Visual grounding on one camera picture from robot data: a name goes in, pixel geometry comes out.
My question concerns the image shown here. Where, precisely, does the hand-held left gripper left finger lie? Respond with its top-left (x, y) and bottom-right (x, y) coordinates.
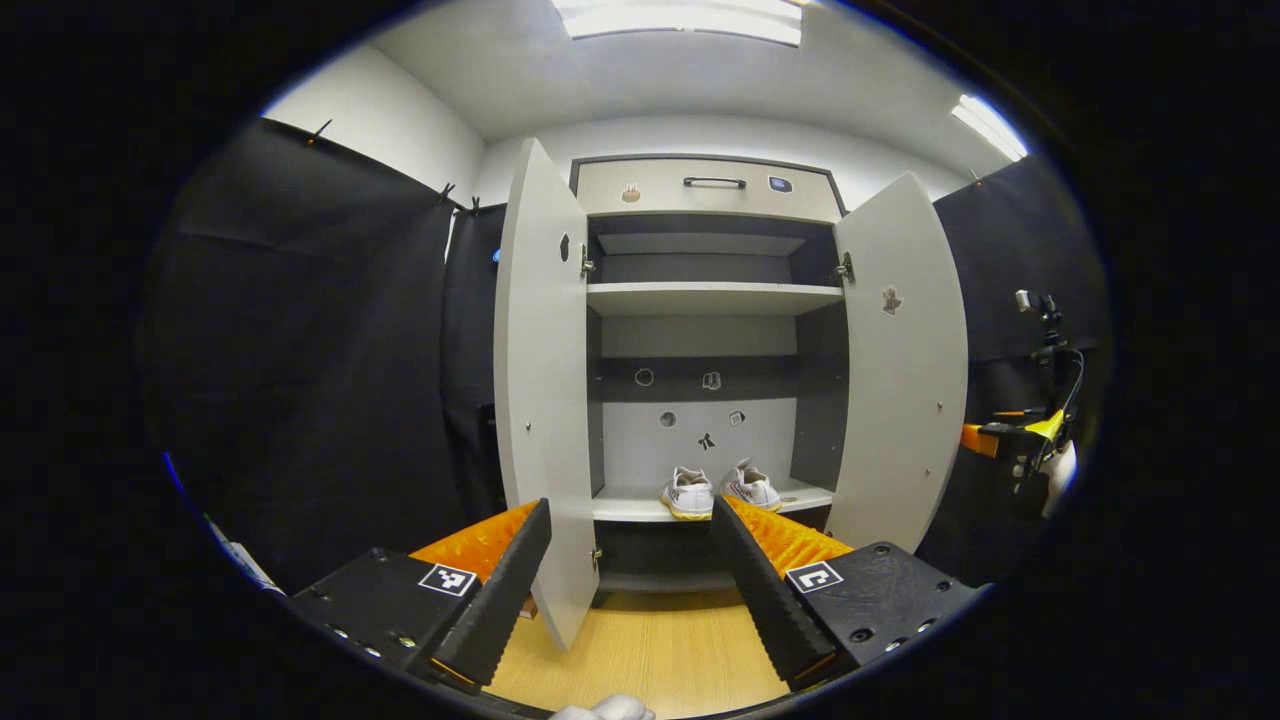
top-left (288, 498), bottom-right (553, 696)

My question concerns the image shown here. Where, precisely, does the grey cabinet door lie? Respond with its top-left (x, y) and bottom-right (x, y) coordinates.
top-left (825, 172), bottom-right (969, 554)
top-left (493, 137), bottom-right (601, 651)

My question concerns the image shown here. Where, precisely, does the white shoe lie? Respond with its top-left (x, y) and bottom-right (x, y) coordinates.
top-left (660, 466), bottom-right (717, 522)
top-left (722, 458), bottom-right (783, 513)

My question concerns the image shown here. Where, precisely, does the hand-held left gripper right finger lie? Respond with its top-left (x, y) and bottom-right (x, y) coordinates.
top-left (708, 493), bottom-right (991, 693)

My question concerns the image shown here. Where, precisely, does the white small box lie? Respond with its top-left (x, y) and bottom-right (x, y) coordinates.
top-left (205, 515), bottom-right (287, 598)

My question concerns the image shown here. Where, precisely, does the grey shoe cabinet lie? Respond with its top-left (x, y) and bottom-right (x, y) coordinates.
top-left (570, 153), bottom-right (851, 607)

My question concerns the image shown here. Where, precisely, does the black backdrop cloth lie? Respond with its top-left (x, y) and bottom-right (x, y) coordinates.
top-left (140, 118), bottom-right (1111, 593)

